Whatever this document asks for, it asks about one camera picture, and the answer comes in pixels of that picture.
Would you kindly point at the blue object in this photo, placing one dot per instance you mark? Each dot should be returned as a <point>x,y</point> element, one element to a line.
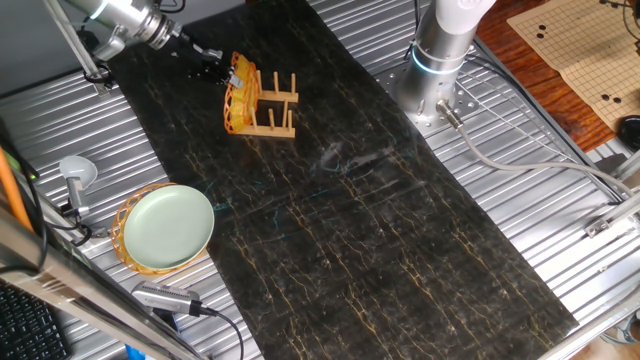
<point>134,352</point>

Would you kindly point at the orange woven basket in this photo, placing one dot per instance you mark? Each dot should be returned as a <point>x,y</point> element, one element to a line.
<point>116,240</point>

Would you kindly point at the paper go board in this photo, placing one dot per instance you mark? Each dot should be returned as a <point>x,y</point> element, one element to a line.
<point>585,50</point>

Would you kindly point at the black keyboard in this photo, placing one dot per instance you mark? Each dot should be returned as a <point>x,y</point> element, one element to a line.
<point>25,330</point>

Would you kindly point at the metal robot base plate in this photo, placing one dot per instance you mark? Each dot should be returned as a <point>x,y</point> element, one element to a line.
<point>390,80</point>

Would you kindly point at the slanted aluminium post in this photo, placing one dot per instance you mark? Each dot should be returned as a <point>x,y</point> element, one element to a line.
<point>75,45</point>

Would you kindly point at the black camera clamp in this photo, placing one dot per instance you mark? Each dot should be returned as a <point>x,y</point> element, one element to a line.
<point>82,235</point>

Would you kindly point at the black round object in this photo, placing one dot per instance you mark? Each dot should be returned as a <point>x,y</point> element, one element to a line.
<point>631,132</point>

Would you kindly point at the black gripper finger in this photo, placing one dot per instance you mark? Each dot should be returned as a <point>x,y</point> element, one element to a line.
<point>236,83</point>
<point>231,71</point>

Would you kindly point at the aluminium frame beam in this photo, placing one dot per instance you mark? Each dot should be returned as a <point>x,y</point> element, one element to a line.
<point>75,290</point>

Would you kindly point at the pale green plate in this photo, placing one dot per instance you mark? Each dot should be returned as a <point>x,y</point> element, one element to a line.
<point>167,227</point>

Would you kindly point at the yellow orange woven basket dish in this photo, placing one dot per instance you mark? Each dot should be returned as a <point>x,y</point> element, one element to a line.
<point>240,100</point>

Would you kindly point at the orange pole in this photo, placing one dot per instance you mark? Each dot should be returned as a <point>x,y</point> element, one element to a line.
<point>12,190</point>

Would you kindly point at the aluminium frame rail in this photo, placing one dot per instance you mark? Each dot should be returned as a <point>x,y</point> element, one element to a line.
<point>615,215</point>
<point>629,165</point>

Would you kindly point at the black marble pattern mat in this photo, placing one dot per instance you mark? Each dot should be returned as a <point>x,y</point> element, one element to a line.
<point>350,225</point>

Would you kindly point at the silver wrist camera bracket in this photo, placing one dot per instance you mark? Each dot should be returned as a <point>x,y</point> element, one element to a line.
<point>107,47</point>

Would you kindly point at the wooden peg dish rack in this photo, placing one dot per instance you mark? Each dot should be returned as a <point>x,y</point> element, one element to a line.
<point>270,131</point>

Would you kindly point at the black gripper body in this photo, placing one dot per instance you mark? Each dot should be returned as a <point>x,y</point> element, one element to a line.
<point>200,62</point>

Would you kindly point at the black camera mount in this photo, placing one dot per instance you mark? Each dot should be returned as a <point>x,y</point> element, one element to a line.
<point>162,317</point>

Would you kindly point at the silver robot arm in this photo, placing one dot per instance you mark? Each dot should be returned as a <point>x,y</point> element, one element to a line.
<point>440,60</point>

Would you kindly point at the silver depth camera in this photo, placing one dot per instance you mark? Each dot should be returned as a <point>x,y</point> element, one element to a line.
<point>165,296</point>

